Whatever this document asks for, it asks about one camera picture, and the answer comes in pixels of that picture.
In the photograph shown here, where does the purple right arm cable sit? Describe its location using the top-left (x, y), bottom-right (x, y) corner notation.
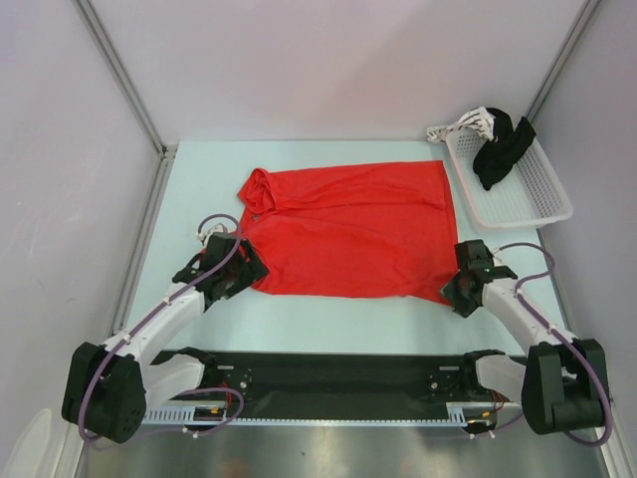
top-left (492, 241), bottom-right (612, 446)

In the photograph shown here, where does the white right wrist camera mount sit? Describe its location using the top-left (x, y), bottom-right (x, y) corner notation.
top-left (491, 248), bottom-right (505, 267)

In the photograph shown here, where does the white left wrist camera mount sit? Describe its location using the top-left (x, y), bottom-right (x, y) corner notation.
top-left (196, 223), bottom-right (234, 248)

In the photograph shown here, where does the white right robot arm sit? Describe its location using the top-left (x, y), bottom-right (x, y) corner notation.
top-left (441, 240), bottom-right (613, 446)

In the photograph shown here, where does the white plastic basket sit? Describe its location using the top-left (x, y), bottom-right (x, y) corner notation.
top-left (446, 129), bottom-right (573, 230)

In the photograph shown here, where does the white striped tank top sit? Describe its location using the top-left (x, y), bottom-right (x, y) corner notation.
top-left (426, 107), bottom-right (496, 143)

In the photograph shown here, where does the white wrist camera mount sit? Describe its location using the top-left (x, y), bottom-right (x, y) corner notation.
top-left (491, 248), bottom-right (505, 267)
top-left (196, 223), bottom-right (234, 248)

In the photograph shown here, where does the black tank top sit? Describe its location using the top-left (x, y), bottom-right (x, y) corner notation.
top-left (473, 108), bottom-right (536, 191)

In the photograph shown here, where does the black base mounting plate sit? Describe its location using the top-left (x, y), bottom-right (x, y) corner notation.
top-left (181, 351), bottom-right (511, 419)

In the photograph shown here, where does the aluminium frame rail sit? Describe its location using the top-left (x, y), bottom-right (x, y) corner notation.
top-left (74, 143), bottom-right (178, 404)

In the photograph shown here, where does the red tank top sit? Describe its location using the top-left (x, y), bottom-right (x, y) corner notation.
top-left (237, 160), bottom-right (458, 305)

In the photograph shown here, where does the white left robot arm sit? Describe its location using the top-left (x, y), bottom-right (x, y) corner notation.
top-left (61, 232), bottom-right (269, 444)

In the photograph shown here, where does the white slotted cable duct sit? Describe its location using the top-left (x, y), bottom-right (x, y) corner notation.
top-left (141, 401), bottom-right (496, 428)

